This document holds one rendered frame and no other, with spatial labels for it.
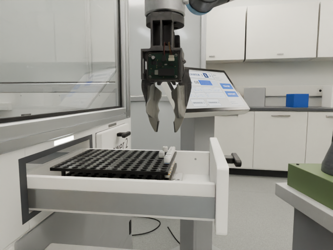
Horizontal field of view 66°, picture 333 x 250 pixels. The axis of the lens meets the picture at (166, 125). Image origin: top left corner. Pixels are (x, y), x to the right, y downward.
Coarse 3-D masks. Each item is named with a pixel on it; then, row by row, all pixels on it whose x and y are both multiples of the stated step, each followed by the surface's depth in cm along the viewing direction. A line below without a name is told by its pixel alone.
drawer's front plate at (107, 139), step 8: (112, 128) 84; (120, 128) 91; (128, 128) 101; (96, 136) 73; (104, 136) 75; (112, 136) 82; (120, 136) 91; (128, 136) 101; (96, 144) 74; (104, 144) 75; (112, 144) 83; (128, 144) 101
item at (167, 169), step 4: (176, 152) 62; (172, 160) 53; (164, 164) 51; (168, 164) 50; (160, 168) 47; (164, 168) 48; (168, 168) 47; (160, 172) 45; (164, 172) 45; (168, 172) 46
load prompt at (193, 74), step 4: (192, 72) 142; (196, 72) 144; (200, 72) 146; (204, 72) 148; (208, 72) 150; (192, 76) 139; (196, 76) 141; (200, 76) 143; (204, 76) 145; (208, 76) 148; (212, 76) 150
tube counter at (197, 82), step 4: (196, 80) 139; (200, 80) 141; (204, 80) 143; (208, 80) 145; (212, 80) 147; (196, 84) 137; (200, 84) 138; (204, 84) 140; (208, 84) 142; (212, 84) 145; (216, 84) 147
